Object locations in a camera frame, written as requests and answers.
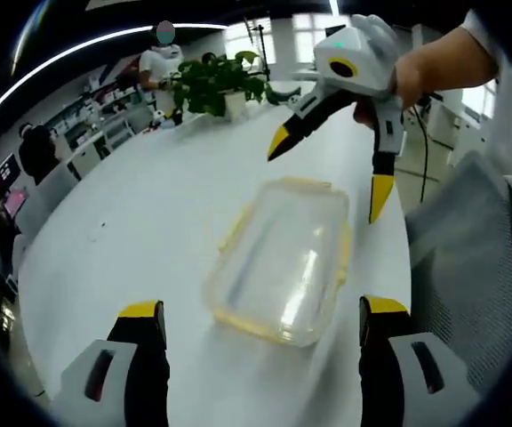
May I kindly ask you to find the white storage shelf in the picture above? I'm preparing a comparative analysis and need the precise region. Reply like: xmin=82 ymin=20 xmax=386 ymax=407
xmin=42 ymin=73 xmax=153 ymax=179

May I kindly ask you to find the black tripod stand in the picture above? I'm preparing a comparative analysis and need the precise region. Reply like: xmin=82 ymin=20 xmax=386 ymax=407
xmin=244 ymin=17 xmax=273 ymax=82

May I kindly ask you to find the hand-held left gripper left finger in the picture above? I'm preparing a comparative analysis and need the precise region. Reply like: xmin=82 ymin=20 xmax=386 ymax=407
xmin=59 ymin=300 xmax=171 ymax=427

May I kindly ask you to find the person's right hand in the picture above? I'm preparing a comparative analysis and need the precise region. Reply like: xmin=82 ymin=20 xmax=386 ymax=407
xmin=352 ymin=46 xmax=435 ymax=126

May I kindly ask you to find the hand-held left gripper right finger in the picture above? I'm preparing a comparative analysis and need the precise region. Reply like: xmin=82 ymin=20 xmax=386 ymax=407
xmin=356 ymin=294 xmax=479 ymax=427

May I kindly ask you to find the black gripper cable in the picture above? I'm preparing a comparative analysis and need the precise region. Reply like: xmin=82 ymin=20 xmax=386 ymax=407
xmin=411 ymin=91 xmax=444 ymax=206

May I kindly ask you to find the white plant pot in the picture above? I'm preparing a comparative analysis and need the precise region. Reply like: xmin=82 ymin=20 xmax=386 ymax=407
xmin=222 ymin=90 xmax=247 ymax=121

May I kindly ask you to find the green potted plant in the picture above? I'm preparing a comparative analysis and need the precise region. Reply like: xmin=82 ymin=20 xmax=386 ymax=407
xmin=170 ymin=50 xmax=279 ymax=117

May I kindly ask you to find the clear plastic food container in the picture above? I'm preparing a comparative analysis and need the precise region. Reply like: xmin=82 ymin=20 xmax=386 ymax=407
xmin=201 ymin=175 xmax=353 ymax=348

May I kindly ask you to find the computer monitor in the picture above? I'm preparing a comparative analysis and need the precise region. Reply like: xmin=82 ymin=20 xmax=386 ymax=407
xmin=0 ymin=153 xmax=29 ymax=219

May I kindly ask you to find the grey mesh office chair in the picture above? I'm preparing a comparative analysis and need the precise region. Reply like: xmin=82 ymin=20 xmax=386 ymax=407
xmin=404 ymin=149 xmax=512 ymax=397

